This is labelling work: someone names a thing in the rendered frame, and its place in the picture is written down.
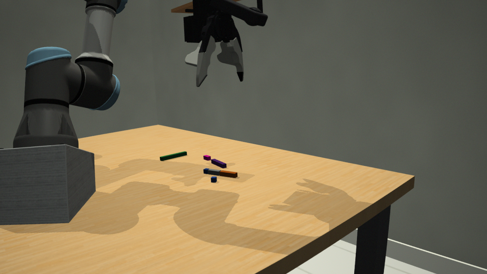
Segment grey rod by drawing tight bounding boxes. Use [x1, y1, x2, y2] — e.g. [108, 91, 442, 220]
[208, 169, 221, 176]

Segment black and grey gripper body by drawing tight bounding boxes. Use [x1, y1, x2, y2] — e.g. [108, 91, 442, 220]
[183, 0, 235, 43]

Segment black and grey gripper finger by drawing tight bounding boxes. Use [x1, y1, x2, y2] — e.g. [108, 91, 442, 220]
[185, 19, 216, 87]
[217, 27, 244, 81]

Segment green rod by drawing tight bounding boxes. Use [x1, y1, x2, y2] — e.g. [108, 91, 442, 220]
[160, 151, 187, 161]

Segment purple rod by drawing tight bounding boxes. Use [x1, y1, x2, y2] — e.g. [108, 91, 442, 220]
[211, 159, 227, 168]

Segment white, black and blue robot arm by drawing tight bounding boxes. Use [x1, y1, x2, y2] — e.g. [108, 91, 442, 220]
[13, 0, 268, 148]

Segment orange rod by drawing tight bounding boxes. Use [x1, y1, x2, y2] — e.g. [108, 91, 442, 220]
[220, 170, 237, 178]

